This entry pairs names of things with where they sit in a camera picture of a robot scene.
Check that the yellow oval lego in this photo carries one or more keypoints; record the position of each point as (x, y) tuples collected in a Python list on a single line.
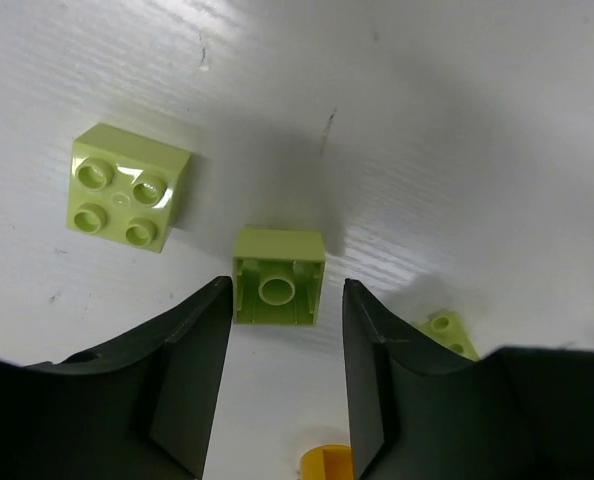
[(327, 462)]

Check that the lime green rectangular lego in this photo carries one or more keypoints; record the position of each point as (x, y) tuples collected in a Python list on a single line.
[(445, 328)]

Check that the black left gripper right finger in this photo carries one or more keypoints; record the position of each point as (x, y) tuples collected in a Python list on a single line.
[(418, 410)]

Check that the light green square lego studs-up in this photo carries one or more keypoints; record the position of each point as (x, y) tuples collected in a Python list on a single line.
[(124, 187)]

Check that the light green square lego upturned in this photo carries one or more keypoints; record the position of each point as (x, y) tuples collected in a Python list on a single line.
[(277, 277)]

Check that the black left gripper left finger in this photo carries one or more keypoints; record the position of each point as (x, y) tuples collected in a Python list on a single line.
[(139, 406)]

